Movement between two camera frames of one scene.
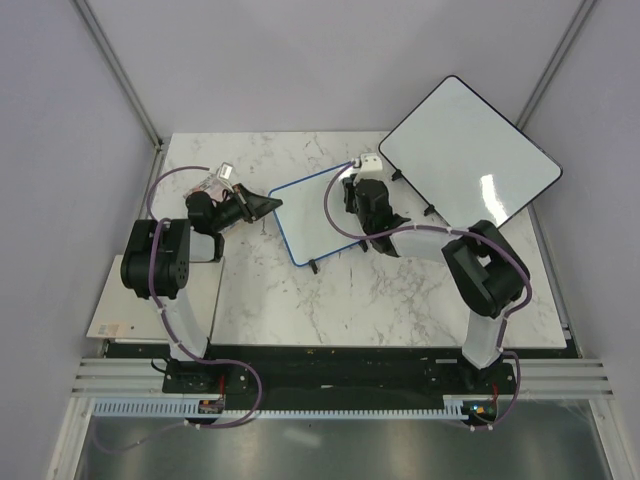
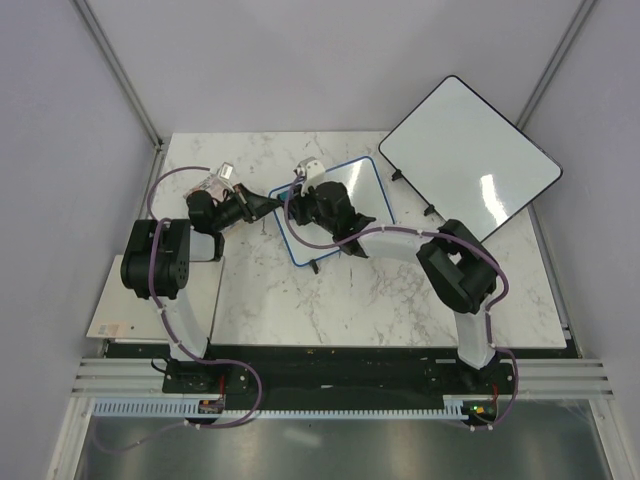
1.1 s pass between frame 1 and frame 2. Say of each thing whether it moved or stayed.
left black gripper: stayed
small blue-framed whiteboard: stayed
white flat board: stayed
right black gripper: moved
